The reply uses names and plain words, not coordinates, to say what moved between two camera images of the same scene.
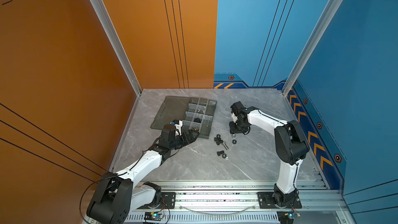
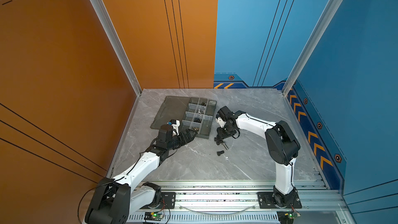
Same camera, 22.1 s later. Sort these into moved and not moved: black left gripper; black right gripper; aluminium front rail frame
Moved: black right gripper
Not moved: black left gripper; aluminium front rail frame
